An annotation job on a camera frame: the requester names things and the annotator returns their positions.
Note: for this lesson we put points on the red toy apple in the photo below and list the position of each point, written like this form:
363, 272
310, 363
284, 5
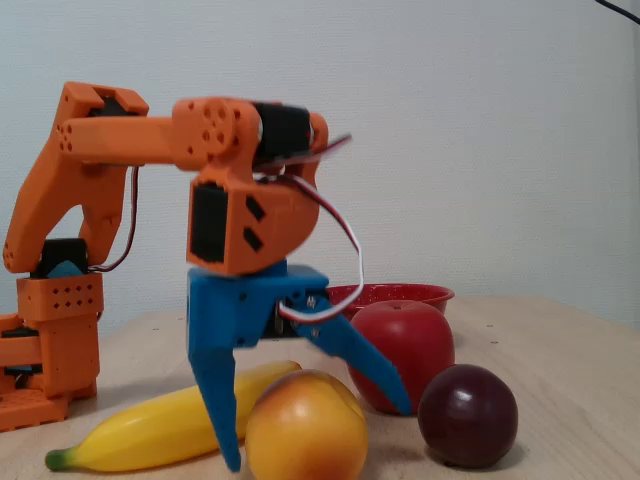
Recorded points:
420, 345

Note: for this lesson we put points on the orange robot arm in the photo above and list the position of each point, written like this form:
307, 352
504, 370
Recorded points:
125, 135

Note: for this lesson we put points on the red speckled bowl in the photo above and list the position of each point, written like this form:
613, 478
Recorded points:
430, 295

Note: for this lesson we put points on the dark purple toy plum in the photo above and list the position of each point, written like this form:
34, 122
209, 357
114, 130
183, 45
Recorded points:
467, 417

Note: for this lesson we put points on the yellow toy banana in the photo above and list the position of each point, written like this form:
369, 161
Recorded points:
150, 430

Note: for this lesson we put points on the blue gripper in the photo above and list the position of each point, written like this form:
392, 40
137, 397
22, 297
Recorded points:
235, 312

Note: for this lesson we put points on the orange yellow toy peach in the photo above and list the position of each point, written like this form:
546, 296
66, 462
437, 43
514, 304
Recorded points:
305, 430

